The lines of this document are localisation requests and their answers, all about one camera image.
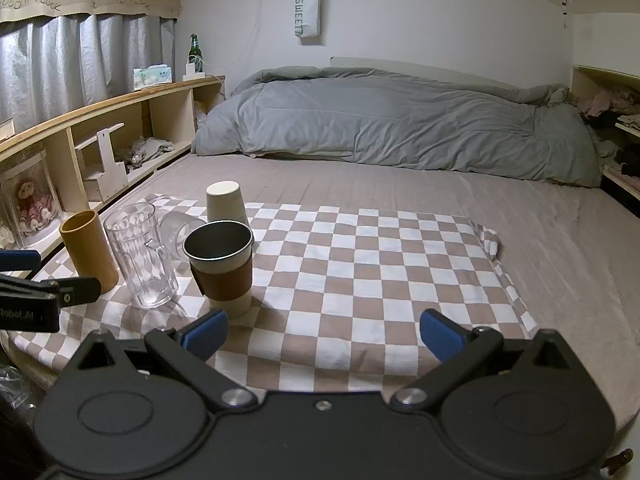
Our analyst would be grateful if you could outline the clear plastic bag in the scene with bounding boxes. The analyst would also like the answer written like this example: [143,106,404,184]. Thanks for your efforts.
[0,364,39,412]

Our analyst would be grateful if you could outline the dark clothes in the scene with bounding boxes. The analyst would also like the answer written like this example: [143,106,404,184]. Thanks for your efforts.
[612,144,640,179]

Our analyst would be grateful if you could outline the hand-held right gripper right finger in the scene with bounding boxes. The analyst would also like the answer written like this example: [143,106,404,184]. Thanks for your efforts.
[390,309,584,411]

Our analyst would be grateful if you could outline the bamboo cup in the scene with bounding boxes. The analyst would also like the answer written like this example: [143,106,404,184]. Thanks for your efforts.
[59,209,120,294]

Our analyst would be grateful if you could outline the grey duvet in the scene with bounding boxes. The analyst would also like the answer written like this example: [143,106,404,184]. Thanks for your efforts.
[191,66,604,189]

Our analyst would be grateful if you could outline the wooden bedside shelf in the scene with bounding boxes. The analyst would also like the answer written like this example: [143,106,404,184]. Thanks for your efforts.
[0,75,227,262]

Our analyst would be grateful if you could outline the clear glass mug with handle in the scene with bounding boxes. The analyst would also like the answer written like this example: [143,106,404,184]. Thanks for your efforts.
[103,203,180,309]

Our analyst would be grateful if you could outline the wooden clothes shelf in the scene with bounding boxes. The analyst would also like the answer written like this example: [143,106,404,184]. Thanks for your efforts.
[570,65,640,202]

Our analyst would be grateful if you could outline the paper cup with brown sleeve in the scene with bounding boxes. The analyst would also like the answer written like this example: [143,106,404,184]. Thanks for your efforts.
[183,223,255,319]

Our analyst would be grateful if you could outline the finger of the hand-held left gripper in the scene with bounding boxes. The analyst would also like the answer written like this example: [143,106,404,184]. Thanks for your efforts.
[0,274,101,307]
[0,250,42,275]

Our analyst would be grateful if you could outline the clear box with plush toy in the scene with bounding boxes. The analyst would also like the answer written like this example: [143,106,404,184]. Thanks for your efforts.
[0,152,64,251]

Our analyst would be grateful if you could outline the tissue box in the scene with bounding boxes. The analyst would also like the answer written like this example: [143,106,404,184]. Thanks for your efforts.
[133,64,174,92]

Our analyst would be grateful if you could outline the wooden stand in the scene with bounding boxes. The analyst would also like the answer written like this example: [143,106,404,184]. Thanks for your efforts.
[74,122,129,202]

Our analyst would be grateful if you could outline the white hanging tote bag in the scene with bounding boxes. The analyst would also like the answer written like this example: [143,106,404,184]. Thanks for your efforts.
[298,0,322,41]

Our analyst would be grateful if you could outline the pink clothes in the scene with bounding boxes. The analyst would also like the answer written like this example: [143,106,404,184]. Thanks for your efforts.
[575,87,632,119]

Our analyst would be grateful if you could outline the white paper cup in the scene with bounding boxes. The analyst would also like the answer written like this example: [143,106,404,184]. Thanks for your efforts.
[206,181,251,244]

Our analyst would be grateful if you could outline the clear glass tumbler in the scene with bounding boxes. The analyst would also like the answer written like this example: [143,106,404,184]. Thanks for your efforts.
[159,210,207,264]

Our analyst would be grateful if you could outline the grey curtain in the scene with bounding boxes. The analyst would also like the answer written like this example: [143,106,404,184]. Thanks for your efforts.
[0,14,178,134]

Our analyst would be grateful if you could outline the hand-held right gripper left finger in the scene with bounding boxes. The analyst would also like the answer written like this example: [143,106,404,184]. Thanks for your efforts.
[65,309,259,411]

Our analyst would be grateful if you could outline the grey crumpled cloth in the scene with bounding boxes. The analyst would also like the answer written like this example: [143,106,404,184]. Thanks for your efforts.
[117,136,176,166]

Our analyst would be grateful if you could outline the brown white checkered cloth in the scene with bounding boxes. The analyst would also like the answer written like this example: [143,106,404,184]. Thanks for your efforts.
[10,192,534,394]

